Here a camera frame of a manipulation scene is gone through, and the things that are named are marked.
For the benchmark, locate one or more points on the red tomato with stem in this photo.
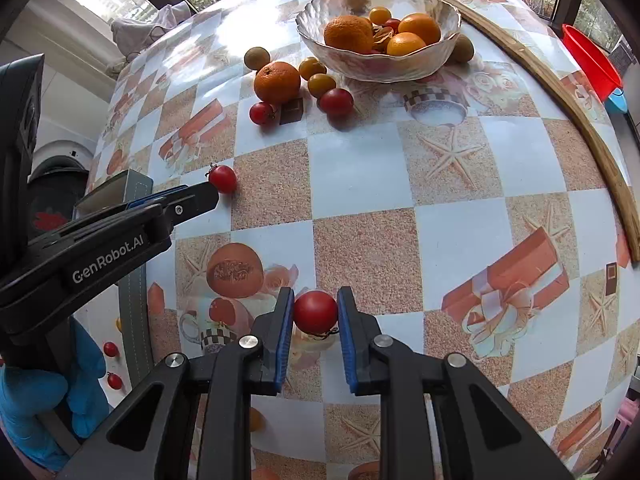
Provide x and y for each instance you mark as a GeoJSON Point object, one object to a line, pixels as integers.
{"type": "Point", "coordinates": [315, 312]}
{"type": "Point", "coordinates": [223, 178]}

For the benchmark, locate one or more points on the white washing machine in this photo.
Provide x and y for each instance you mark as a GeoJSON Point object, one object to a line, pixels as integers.
{"type": "Point", "coordinates": [59, 176]}

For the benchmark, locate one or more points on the clear glass fruit bowl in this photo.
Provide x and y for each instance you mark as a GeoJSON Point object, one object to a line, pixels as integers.
{"type": "Point", "coordinates": [383, 68]}

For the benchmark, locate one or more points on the kiwi left of orange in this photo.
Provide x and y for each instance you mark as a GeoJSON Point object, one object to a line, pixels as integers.
{"type": "Point", "coordinates": [256, 58]}

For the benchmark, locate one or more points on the large orange on table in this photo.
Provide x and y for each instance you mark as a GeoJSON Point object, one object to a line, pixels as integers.
{"type": "Point", "coordinates": [277, 83]}

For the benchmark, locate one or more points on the orange in bowl front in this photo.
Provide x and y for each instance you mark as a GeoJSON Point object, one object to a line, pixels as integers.
{"type": "Point", "coordinates": [404, 43]}

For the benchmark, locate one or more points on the red plastic bucket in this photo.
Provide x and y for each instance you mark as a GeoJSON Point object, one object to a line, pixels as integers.
{"type": "Point", "coordinates": [599, 70]}

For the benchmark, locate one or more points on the orange in bowl right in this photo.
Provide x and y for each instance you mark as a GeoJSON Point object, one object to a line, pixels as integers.
{"type": "Point", "coordinates": [423, 26]}

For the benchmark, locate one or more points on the large orange in bowl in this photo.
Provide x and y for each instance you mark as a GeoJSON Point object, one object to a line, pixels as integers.
{"type": "Point", "coordinates": [349, 32]}

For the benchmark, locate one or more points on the small red cherry tomato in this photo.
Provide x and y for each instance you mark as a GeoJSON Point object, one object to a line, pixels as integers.
{"type": "Point", "coordinates": [262, 113]}

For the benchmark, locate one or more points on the blue plastic basin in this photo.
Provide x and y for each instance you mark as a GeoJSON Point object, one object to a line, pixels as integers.
{"type": "Point", "coordinates": [616, 102]}

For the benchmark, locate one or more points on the blue gloved hand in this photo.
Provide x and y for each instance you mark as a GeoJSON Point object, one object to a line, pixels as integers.
{"type": "Point", "coordinates": [31, 452]}

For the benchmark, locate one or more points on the green grey tray box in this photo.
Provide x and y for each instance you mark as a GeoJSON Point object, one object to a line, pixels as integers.
{"type": "Point", "coordinates": [125, 187]}

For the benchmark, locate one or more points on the kiwi beside bowl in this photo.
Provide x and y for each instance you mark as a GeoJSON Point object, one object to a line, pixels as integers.
{"type": "Point", "coordinates": [463, 51]}

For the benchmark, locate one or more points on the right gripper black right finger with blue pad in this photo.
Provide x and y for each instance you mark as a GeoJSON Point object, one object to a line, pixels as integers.
{"type": "Point", "coordinates": [440, 418]}

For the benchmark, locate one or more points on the yellow tomato by bowl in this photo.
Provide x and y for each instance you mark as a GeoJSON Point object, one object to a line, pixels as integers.
{"type": "Point", "coordinates": [319, 84]}
{"type": "Point", "coordinates": [310, 67]}

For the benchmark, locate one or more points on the small yellow tomato in bowl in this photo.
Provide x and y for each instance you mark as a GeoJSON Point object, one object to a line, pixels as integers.
{"type": "Point", "coordinates": [379, 15]}

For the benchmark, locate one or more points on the red tomato near orange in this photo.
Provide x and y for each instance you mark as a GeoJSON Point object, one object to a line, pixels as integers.
{"type": "Point", "coordinates": [336, 103]}

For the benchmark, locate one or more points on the long wooden board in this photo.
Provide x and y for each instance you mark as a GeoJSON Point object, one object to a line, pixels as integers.
{"type": "Point", "coordinates": [612, 176]}

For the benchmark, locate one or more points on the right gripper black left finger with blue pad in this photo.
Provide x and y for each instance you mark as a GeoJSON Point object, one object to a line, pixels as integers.
{"type": "Point", "coordinates": [149, 434]}

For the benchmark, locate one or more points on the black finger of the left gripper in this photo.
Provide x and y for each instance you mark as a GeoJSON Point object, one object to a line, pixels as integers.
{"type": "Point", "coordinates": [190, 202]}

